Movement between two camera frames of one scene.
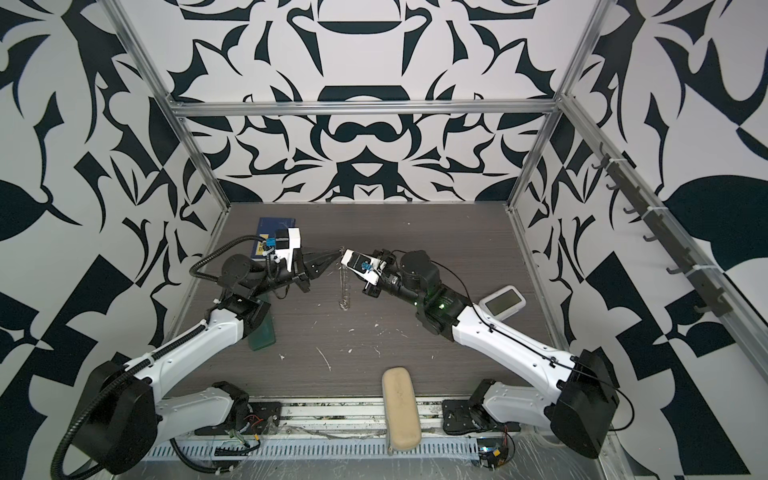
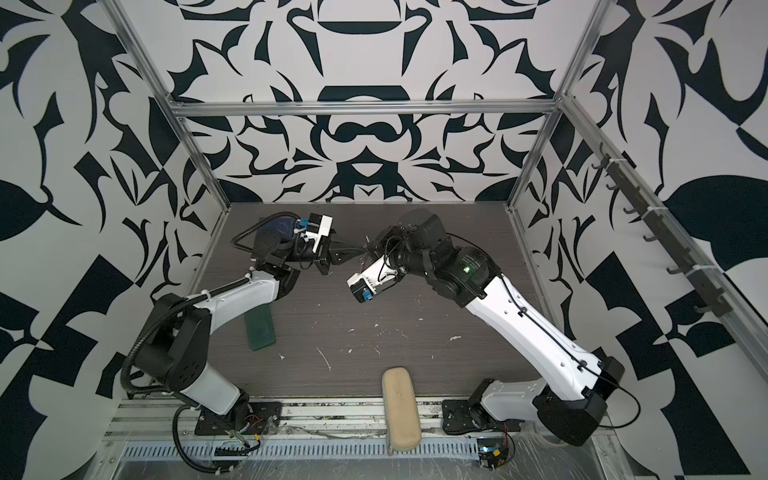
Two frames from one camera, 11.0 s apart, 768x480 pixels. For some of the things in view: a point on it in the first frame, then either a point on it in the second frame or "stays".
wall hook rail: x=624 y=176 stays
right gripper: x=375 y=291 → x=388 y=241
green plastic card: x=265 y=334 stays
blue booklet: x=268 y=227 stays
